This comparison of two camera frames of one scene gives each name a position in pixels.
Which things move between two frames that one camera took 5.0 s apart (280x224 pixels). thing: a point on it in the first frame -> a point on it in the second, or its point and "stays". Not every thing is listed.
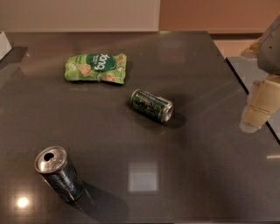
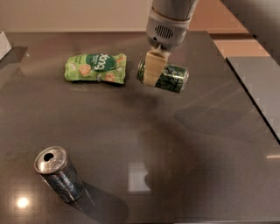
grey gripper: x=269 y=50 -> x=165 y=32
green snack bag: x=95 y=67 stays
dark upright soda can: x=54 y=164 stays
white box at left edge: x=5 y=46 stays
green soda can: x=153 y=106 -> x=173 y=78
